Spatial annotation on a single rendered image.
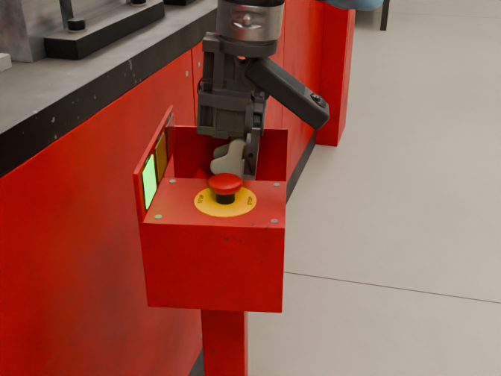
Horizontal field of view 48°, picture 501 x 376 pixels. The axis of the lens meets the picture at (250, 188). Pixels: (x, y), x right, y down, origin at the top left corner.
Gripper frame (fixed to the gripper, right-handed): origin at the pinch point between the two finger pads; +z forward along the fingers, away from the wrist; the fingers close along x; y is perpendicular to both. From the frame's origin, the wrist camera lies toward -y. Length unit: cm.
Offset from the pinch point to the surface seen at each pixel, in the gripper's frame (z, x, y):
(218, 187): -6.1, 11.5, 3.4
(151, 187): -4.9, 11.0, 10.9
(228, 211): -3.7, 12.3, 2.0
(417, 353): 70, -46, -48
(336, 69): 35, -174, -29
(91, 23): -13.7, -22.3, 28.0
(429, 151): 68, -171, -77
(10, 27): -14.9, -11.3, 35.9
